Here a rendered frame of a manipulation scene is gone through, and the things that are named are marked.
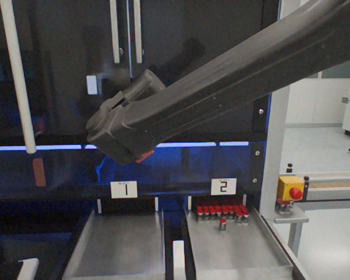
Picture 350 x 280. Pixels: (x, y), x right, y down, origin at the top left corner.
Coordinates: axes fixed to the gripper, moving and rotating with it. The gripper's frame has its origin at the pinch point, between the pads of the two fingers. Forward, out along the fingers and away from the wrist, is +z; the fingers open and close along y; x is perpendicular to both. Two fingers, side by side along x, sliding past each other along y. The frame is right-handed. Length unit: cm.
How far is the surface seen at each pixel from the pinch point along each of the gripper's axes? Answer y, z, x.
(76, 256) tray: -45.6, 6.9, -2.3
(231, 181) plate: -1.8, 36.5, -11.7
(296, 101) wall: 135, 539, 114
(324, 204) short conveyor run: 14, 73, -37
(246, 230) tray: -10.1, 40.9, -26.3
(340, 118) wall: 178, 608, 35
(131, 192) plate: -26.8, 20.7, 5.8
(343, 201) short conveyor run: 20, 77, -41
